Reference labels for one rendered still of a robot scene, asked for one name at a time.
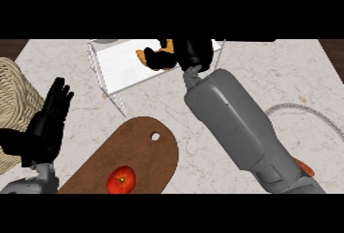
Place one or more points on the brown wooden cutting board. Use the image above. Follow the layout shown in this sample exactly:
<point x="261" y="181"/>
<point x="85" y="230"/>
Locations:
<point x="134" y="151"/>

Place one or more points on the red tomato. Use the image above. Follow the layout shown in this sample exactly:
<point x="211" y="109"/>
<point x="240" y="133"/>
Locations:
<point x="121" y="180"/>

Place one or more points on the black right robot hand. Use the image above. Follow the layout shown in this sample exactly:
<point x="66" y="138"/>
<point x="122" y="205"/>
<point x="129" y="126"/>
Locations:
<point x="191" y="53"/>

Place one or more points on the orange-red rounded food item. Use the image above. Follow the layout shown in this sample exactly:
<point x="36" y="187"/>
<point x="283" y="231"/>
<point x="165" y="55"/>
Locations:
<point x="305" y="167"/>

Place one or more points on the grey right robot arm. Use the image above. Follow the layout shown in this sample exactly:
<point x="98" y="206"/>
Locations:
<point x="231" y="121"/>

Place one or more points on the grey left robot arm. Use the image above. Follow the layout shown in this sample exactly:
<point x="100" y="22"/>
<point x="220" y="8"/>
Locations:
<point x="35" y="182"/>

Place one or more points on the beige wicker basket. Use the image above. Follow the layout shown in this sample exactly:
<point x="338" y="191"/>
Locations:
<point x="13" y="100"/>

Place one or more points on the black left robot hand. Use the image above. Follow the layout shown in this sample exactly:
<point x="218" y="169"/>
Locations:
<point x="44" y="127"/>

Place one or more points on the orange croissant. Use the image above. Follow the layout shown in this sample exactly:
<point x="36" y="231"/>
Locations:
<point x="141" y="57"/>

